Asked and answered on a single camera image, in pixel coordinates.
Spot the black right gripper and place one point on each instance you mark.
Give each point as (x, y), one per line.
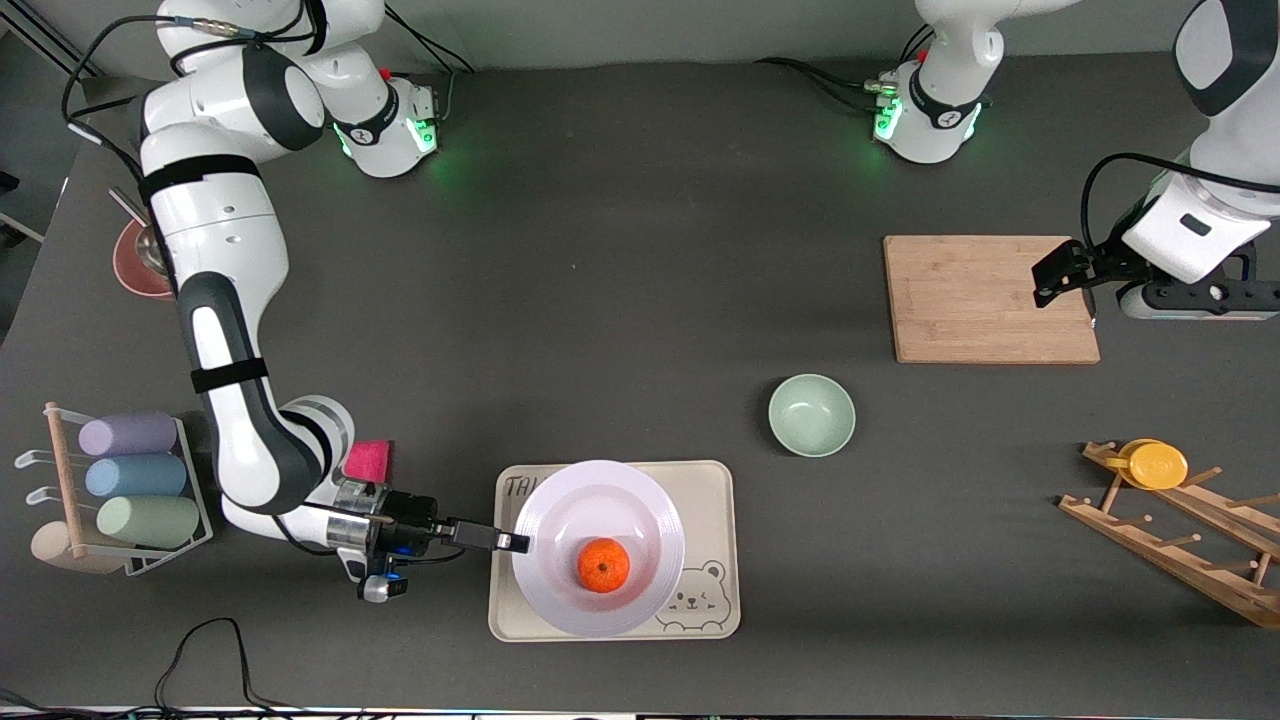
(411, 517)

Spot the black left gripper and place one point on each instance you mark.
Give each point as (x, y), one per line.
(1099, 263)

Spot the orange fruit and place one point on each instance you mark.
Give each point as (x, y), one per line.
(604, 565)

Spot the white round plate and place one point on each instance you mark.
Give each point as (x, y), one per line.
(600, 500)

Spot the wooden cutting board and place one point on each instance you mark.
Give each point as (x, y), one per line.
(960, 300)

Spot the pink folded cloth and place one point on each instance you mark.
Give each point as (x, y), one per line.
(370, 460)

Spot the yellow cup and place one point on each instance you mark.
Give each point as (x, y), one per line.
(1158, 466)

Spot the cream bear print tray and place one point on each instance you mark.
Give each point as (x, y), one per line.
(715, 480)

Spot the pale green bowl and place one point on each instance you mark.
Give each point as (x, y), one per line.
(812, 415)

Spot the wooden peg cup rack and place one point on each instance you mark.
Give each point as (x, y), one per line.
(1180, 555)

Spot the green cup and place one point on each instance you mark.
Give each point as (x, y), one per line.
(150, 521)

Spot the blue cup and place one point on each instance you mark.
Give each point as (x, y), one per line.
(138, 476)

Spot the purple cup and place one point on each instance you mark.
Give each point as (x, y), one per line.
(130, 434)

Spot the beige cup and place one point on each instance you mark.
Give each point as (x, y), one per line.
(55, 548)

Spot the pink bowl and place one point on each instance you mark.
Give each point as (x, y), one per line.
(135, 275)

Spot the metal scoop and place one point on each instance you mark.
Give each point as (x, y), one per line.
(150, 248)

